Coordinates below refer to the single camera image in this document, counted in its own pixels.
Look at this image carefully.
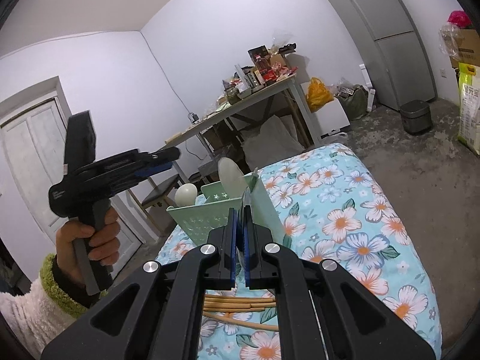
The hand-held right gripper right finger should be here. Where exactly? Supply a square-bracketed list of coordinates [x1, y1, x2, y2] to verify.
[243, 206, 437, 360]

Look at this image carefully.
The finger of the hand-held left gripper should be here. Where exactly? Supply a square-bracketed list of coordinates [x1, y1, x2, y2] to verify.
[137, 160, 175, 178]
[140, 147, 182, 162]

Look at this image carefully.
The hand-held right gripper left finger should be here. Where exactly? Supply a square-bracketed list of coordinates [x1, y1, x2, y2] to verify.
[40, 209, 238, 360]

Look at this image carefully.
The green plastic utensil holder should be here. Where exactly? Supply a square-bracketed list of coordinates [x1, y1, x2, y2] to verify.
[166, 172, 283, 249]

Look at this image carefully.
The metal spoon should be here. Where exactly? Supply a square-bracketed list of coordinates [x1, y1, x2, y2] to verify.
[237, 189, 256, 271]

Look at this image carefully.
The person's left forearm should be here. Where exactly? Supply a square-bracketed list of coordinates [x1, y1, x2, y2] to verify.
[0, 253, 99, 360]

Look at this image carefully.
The person's left hand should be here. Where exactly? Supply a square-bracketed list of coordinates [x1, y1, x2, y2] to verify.
[56, 208, 121, 283]

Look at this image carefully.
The wooden chair with dark seat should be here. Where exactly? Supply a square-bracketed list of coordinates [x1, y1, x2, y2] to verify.
[129, 174, 181, 234]

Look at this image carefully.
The brown box under desk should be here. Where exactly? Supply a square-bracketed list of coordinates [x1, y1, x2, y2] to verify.
[206, 122, 241, 151]

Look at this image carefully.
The floral blue blanket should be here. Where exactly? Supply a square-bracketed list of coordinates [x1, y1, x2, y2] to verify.
[154, 143, 443, 360]

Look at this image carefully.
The grey sack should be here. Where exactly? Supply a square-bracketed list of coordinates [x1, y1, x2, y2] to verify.
[242, 114, 305, 170]

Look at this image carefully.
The pile of food packets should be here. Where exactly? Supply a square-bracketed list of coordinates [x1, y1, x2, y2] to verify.
[221, 43, 301, 104]

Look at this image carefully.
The yellow plastic bag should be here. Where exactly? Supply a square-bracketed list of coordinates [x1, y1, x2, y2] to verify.
[307, 77, 335, 113]

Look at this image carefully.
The white box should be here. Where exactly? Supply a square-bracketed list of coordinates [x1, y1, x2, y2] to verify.
[311, 99, 352, 140]

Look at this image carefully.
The green bag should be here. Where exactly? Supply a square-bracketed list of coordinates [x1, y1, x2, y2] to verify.
[335, 84, 370, 121]

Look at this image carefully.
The white pack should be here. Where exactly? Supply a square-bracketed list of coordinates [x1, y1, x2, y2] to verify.
[359, 64, 376, 112]

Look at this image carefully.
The silver refrigerator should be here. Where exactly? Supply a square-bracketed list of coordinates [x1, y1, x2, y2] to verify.
[319, 0, 438, 112]

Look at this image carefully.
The white and yellow rice bag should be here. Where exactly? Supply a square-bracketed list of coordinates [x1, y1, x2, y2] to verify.
[457, 63, 480, 155]

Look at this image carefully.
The clear plastic bag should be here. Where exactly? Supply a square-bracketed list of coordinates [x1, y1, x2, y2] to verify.
[439, 22, 463, 56]

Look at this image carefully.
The brown cardboard box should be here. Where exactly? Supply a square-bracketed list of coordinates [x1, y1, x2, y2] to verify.
[449, 29, 480, 69]

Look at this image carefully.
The pink plastic bag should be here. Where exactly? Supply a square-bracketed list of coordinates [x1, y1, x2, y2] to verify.
[447, 10, 472, 29]

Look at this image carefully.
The grey metal-frame desk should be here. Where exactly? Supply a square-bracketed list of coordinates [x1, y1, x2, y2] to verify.
[165, 73, 323, 181]

